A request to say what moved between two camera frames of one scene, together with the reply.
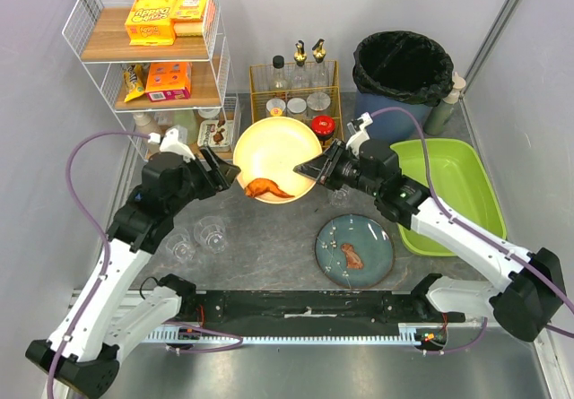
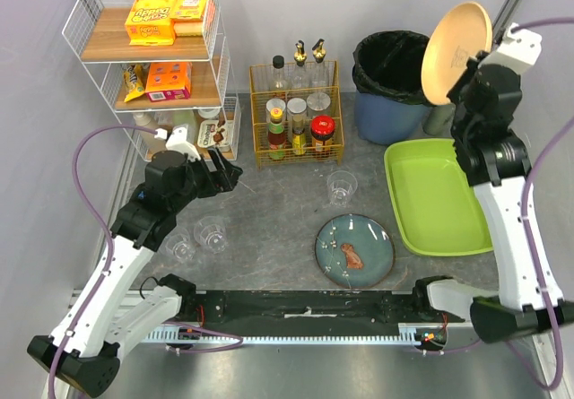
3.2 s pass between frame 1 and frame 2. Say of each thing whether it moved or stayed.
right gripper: moved
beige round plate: moved
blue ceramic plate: stayed
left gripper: stayed
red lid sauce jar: stayed
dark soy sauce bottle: stayed
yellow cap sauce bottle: moved
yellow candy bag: stayed
